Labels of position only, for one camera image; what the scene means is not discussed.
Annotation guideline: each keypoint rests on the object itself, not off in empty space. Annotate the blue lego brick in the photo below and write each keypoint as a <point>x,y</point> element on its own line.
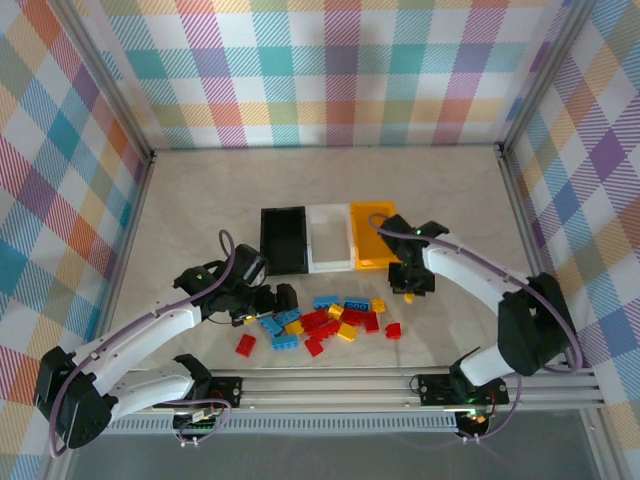
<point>325,302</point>
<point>284,343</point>
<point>356,303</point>
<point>289,317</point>
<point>270,325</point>

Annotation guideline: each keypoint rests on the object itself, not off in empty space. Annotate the red lego brick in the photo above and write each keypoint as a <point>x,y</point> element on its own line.
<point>393,330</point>
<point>246,345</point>
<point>352,317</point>
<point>310,320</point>
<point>322,316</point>
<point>314,346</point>
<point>326,330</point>
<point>371,322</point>

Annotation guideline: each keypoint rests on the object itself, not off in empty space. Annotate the yellow plastic container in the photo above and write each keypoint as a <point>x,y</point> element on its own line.
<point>367,245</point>

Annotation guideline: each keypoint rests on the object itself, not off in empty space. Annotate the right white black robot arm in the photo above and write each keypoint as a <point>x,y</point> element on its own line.
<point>465,270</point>

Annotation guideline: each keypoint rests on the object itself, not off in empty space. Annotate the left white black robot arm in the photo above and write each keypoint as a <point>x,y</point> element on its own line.
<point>150,320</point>

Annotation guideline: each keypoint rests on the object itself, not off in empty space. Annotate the black plastic container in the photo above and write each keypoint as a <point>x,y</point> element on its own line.
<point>282,240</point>

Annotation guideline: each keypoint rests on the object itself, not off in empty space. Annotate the white plastic container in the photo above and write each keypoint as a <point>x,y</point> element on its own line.
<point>327,235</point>

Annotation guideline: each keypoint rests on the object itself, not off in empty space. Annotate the circuit board green connector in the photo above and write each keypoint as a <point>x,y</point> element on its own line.
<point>197,425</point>

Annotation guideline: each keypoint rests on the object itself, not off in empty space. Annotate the circuit board yellow connector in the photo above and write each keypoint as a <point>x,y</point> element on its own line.
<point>477,420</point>

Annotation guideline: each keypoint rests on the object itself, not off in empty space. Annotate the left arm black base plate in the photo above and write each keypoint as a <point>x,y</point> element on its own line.
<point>230,390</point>

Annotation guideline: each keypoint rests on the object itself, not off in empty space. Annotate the long aluminium base rail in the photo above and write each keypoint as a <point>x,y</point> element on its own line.
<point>325,387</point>

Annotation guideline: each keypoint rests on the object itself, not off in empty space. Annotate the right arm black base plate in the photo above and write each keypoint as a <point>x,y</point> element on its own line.
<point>435,390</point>

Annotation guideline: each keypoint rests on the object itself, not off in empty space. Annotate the aluminium side rail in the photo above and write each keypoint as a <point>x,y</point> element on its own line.
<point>523,225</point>
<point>134,220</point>

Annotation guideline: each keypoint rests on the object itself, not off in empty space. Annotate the aluminium frame post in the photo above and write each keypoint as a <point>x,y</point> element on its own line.
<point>545,75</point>
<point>100,80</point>

